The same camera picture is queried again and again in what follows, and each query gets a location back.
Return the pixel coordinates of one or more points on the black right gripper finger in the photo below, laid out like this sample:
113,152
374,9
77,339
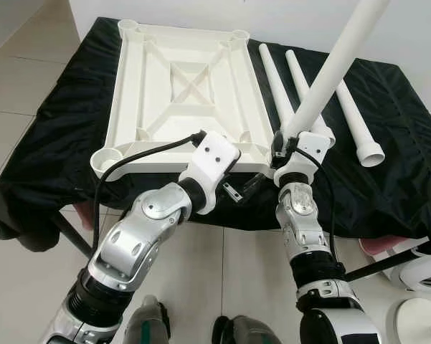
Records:
279,145

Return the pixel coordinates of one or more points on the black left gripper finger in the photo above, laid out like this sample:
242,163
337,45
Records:
254,184

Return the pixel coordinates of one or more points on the white plastic children table top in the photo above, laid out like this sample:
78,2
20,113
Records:
143,107

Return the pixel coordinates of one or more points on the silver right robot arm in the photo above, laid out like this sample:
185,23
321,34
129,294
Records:
301,222

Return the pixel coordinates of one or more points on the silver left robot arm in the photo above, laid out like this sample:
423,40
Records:
136,244

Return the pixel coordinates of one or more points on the black cloth table cover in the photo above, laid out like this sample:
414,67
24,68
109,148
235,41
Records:
401,193

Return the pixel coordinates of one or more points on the black metal table leg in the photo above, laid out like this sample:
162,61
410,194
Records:
387,264
73,236

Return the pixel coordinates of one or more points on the grey left robot leg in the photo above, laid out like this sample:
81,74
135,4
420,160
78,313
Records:
147,324

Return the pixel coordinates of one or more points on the white dome-shaped appliance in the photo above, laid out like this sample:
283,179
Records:
423,269

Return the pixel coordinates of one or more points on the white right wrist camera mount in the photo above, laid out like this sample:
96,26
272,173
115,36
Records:
301,172

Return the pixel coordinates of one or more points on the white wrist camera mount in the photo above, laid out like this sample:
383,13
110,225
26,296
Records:
215,150
301,172

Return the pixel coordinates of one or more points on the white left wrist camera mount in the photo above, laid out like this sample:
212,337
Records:
215,150

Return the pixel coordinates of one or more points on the pink table frame corner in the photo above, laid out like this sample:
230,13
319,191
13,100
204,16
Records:
88,215

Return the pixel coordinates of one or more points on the white pedestal fan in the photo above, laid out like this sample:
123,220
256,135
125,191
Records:
416,322

